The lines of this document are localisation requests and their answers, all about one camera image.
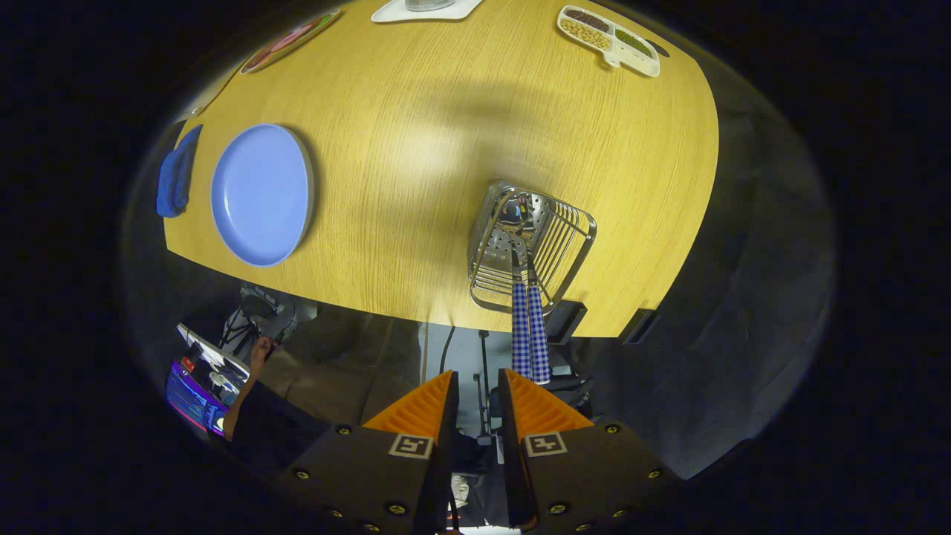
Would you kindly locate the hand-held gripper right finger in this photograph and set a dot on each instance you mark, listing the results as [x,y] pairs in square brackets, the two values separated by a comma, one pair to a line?
[513,461]

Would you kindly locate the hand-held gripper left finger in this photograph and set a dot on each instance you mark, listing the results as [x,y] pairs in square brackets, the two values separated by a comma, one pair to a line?
[438,461]

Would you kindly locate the glowing computer screen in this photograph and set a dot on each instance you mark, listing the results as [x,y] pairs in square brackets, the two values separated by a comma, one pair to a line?
[193,401]

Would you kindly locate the blue round plate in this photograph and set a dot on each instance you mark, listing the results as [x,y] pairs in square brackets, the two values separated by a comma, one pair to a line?
[260,197]

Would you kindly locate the blue folded towel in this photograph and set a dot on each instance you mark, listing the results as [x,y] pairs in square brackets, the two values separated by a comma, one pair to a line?
[177,178]

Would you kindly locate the white divided dish of beans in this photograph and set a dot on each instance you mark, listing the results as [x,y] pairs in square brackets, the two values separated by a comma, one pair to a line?
[605,37]

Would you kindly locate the grey plate of food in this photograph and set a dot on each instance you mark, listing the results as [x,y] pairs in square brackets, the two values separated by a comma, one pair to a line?
[290,41]

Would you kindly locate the white square coaster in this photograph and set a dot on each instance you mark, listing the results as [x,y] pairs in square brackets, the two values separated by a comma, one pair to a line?
[390,13]

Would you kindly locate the white bottle with green label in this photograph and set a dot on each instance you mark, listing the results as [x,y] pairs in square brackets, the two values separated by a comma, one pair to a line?
[429,4]

